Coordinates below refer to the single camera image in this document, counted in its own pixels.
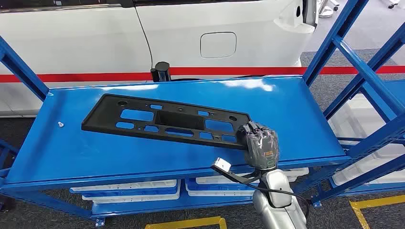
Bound black stanchion post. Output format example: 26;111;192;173
150;62;171;83

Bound white car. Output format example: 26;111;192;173
0;0;319;117

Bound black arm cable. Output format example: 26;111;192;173
250;183;311;220

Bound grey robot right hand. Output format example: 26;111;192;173
237;120;281;170

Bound white plastic bin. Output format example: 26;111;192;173
82;181;181;205
328;94;405;159
195;167;309;186
70;179;178;193
332;155;405;187
185;181;254;197

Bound blue plastic bin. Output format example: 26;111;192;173
185;178;260;193
70;186;181;198

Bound black plastic car part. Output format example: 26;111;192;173
81;93;252;151

